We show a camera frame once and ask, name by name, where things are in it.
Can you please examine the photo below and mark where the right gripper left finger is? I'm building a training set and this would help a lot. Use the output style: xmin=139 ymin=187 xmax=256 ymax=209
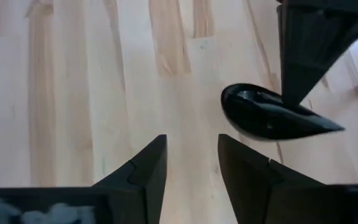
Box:
xmin=92 ymin=134 xmax=168 ymax=224

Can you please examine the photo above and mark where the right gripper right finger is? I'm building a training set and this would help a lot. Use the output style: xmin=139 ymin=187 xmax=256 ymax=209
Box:
xmin=218 ymin=133 xmax=326 ymax=224

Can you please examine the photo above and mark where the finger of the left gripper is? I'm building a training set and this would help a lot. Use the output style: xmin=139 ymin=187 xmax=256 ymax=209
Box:
xmin=277 ymin=0 xmax=358 ymax=106

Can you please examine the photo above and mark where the black teardrop plate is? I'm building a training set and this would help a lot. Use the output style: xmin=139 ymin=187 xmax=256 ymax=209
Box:
xmin=221 ymin=83 xmax=346 ymax=141

